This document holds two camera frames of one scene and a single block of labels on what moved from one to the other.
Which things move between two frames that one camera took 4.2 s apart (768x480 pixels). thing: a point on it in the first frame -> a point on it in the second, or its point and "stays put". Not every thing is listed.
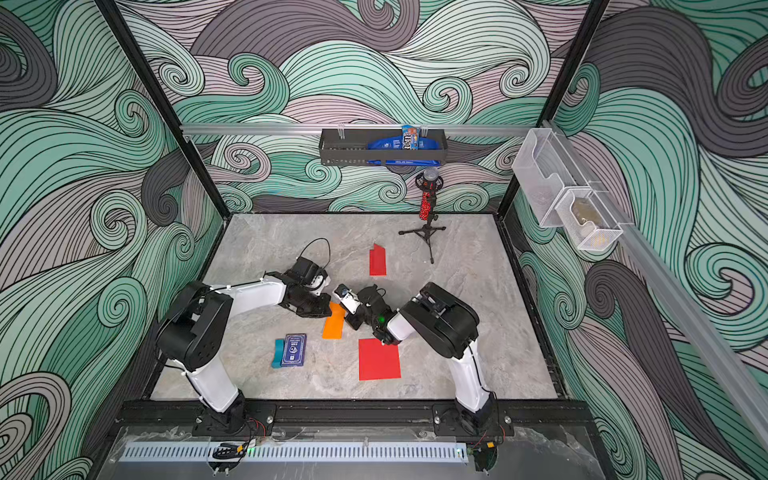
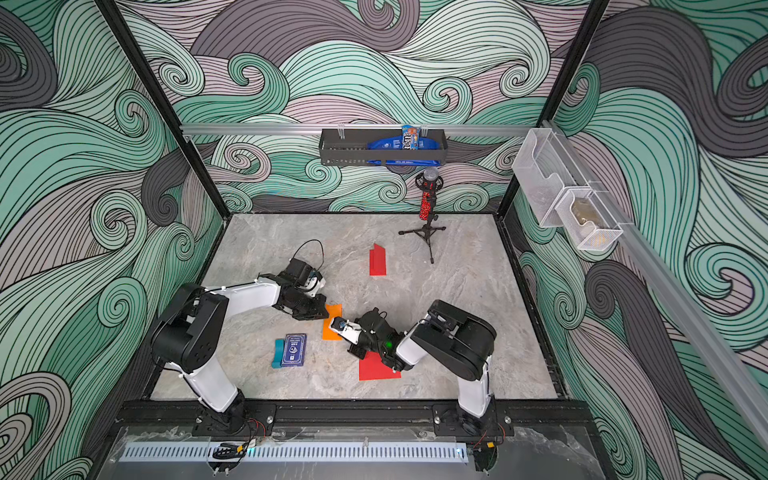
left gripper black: (323, 309) stays put
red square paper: (378, 261) stays put
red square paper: (378, 361) stays put
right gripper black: (358, 319) -> (360, 349)
